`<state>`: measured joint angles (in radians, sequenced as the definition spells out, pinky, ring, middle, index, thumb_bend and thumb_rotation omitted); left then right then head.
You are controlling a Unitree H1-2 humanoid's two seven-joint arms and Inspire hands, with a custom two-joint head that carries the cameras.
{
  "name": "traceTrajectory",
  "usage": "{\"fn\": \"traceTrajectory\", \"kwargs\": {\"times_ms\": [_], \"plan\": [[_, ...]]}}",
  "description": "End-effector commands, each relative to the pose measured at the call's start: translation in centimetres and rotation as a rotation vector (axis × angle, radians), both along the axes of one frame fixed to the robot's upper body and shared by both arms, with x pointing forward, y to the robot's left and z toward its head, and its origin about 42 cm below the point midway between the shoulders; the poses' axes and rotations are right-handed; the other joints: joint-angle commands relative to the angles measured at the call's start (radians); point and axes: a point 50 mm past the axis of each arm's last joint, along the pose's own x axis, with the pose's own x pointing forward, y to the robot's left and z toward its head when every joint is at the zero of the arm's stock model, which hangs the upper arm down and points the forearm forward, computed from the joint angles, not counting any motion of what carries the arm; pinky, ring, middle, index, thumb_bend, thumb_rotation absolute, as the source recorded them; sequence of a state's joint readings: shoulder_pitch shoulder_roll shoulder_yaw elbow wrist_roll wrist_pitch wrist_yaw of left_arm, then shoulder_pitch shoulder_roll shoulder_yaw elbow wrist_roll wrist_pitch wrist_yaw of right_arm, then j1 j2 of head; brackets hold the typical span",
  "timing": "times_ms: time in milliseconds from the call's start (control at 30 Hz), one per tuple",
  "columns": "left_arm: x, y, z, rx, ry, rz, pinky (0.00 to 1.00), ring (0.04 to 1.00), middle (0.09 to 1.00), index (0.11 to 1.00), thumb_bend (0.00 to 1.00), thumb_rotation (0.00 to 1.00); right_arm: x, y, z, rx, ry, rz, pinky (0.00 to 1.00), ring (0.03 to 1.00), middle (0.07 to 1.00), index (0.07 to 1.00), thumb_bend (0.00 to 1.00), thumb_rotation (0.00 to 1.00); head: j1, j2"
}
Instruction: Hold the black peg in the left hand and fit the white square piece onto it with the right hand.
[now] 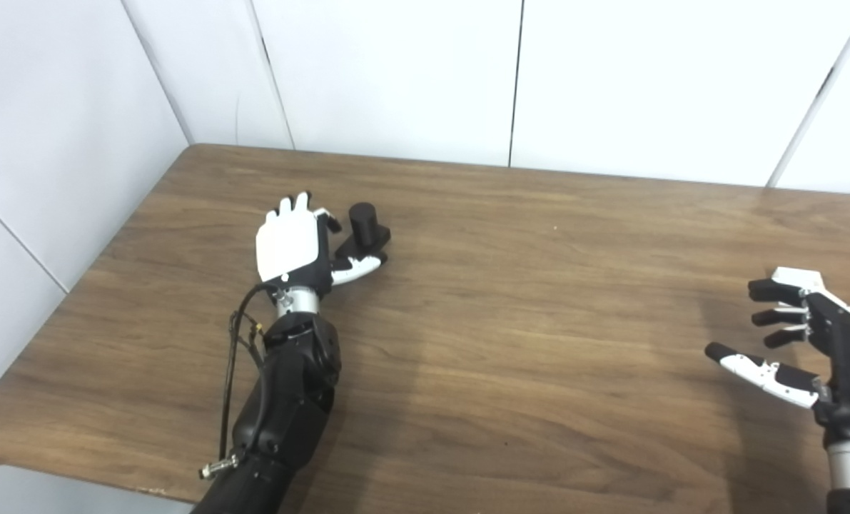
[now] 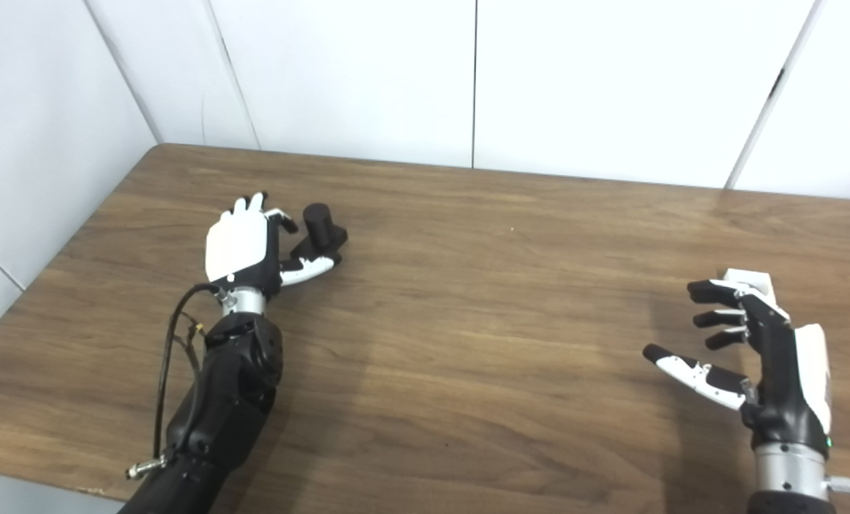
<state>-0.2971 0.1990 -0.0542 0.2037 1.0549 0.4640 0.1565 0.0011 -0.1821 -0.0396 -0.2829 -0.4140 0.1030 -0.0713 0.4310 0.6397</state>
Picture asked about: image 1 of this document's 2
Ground black peg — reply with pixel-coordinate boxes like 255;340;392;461
333;203;392;266

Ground white square piece with hole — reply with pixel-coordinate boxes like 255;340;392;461
772;266;826;293

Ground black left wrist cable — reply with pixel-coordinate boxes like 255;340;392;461
198;284;275;479

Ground thin left wrist wires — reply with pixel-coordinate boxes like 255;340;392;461
228;311;265;368

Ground white and black left hand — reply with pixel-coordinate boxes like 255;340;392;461
255;191;390;316

